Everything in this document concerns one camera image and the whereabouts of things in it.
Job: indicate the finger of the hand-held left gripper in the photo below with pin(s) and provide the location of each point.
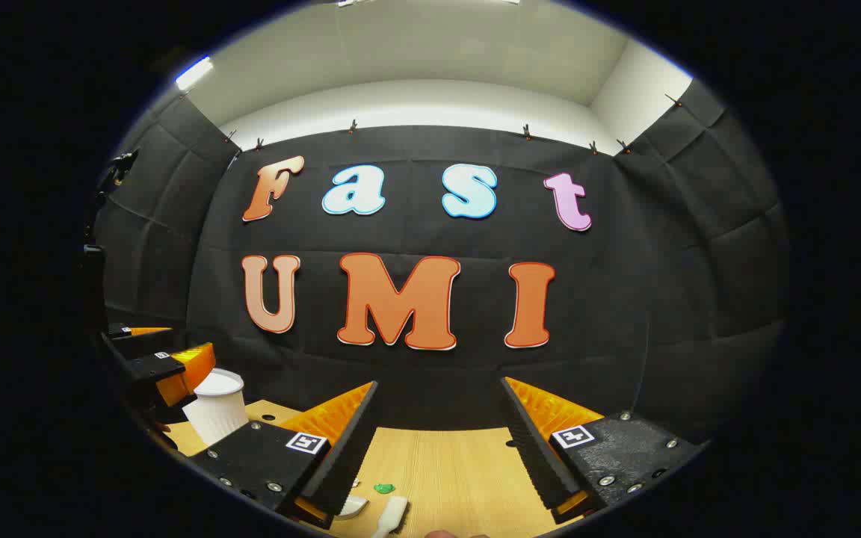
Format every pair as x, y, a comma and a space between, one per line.
148, 368
120, 331

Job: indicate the small white broom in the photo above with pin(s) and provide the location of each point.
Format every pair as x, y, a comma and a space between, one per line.
393, 514

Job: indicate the wooden desktop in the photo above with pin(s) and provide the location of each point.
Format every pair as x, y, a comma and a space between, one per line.
445, 463

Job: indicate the green paper ball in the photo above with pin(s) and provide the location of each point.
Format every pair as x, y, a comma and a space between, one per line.
384, 489

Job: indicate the black metal stand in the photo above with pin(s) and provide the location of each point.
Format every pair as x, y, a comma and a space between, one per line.
105, 187

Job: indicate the white plastic dustpan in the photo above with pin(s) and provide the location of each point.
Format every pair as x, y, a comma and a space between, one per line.
352, 508

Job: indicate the row of small cloth clips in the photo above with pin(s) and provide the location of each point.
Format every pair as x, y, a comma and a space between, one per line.
526, 133

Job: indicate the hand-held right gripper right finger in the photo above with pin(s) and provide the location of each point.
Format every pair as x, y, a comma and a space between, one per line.
531, 441

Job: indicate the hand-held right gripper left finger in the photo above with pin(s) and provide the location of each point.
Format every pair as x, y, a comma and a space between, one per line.
341, 448

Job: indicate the ceiling light panel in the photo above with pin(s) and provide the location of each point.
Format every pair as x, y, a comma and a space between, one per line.
195, 72

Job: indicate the white ribbed cup garbage bin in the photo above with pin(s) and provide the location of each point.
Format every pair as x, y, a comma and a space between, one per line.
214, 418

